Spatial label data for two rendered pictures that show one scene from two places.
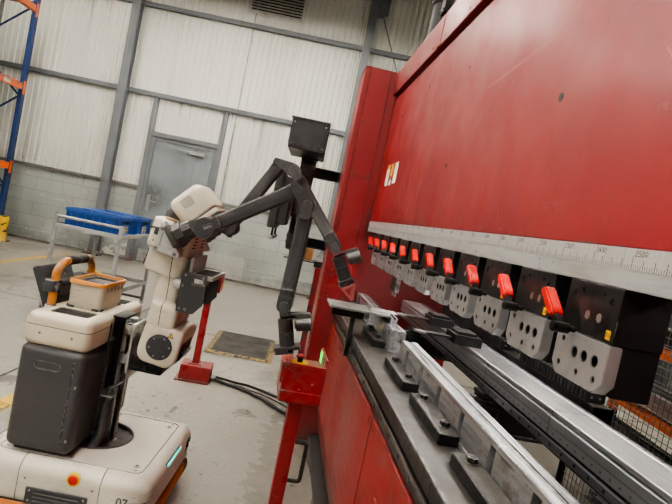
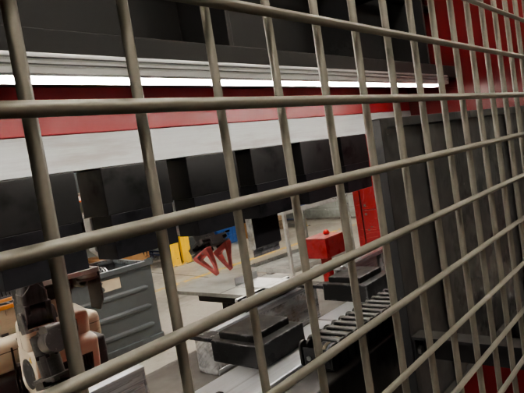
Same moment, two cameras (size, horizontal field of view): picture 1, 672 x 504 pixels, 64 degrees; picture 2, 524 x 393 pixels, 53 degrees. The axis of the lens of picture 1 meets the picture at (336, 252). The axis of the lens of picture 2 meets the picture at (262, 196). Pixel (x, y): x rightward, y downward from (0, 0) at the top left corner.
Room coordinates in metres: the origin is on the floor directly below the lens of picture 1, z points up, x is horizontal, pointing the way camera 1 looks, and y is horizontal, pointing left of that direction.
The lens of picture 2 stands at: (1.56, -1.24, 1.31)
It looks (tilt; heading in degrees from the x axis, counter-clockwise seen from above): 4 degrees down; 47
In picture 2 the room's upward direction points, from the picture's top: 9 degrees counter-clockwise
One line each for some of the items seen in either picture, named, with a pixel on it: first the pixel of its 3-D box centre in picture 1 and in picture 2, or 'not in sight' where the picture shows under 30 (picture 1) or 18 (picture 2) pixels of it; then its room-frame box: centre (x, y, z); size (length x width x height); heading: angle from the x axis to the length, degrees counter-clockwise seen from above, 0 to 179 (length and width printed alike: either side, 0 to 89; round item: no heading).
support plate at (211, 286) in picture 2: (357, 307); (229, 285); (2.43, -0.14, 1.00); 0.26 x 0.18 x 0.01; 96
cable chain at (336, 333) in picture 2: (490, 334); (376, 315); (2.28, -0.71, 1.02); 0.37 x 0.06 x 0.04; 6
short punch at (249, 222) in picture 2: (395, 285); (264, 234); (2.44, -0.29, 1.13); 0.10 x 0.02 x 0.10; 6
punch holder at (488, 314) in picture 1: (506, 298); not in sight; (1.28, -0.42, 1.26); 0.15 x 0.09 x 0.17; 6
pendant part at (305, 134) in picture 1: (299, 188); not in sight; (3.64, 0.33, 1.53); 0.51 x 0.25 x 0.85; 3
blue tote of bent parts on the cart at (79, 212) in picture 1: (100, 222); not in sight; (4.95, 2.17, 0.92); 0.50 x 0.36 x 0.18; 91
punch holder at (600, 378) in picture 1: (607, 337); not in sight; (0.88, -0.46, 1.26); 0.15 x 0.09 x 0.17; 6
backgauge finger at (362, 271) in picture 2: (423, 316); (329, 281); (2.47, -0.45, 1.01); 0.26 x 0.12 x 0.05; 96
